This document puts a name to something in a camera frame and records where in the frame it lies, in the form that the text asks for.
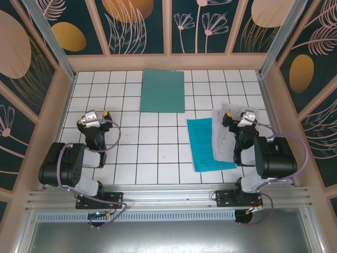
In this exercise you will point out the drawing sheet with red marks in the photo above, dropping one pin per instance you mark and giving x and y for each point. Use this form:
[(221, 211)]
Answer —
[(221, 131)]

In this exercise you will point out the blue plastic sleeve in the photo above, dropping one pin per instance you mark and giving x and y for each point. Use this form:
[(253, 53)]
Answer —
[(201, 142)]

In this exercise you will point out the green paper folder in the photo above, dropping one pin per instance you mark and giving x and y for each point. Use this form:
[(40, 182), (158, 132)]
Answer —
[(162, 91)]

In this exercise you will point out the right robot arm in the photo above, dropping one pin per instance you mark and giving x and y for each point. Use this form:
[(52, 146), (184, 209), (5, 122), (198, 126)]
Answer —
[(276, 158)]

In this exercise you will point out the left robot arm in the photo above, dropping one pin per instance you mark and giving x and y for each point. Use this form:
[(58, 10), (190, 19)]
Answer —
[(52, 166)]

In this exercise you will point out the small electronics board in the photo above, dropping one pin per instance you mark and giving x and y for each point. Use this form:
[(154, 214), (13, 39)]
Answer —
[(98, 214)]

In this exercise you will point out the grey metal sheet panel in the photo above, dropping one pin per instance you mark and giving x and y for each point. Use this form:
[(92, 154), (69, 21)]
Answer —
[(168, 237)]

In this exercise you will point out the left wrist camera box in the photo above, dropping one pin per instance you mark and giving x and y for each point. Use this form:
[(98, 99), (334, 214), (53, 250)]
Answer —
[(90, 116)]

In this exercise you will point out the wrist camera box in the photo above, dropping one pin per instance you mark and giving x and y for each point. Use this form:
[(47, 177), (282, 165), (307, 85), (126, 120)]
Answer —
[(248, 116), (90, 116)]

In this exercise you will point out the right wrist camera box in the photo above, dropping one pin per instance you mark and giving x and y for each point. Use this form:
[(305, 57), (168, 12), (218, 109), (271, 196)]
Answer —
[(248, 116)]

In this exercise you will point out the aluminium side rail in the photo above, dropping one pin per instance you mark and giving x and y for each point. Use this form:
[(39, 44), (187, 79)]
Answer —
[(268, 105)]

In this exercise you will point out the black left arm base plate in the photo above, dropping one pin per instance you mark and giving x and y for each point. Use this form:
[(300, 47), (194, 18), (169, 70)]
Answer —
[(116, 197)]

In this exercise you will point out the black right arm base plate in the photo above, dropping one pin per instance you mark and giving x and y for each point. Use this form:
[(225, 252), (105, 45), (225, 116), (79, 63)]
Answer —
[(223, 199)]

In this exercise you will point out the aluminium frame post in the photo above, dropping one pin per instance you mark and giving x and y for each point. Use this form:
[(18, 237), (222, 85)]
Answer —
[(50, 39), (282, 39)]

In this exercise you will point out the aluminium extrusion rail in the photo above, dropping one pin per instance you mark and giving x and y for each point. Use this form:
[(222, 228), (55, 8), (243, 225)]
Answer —
[(168, 192)]

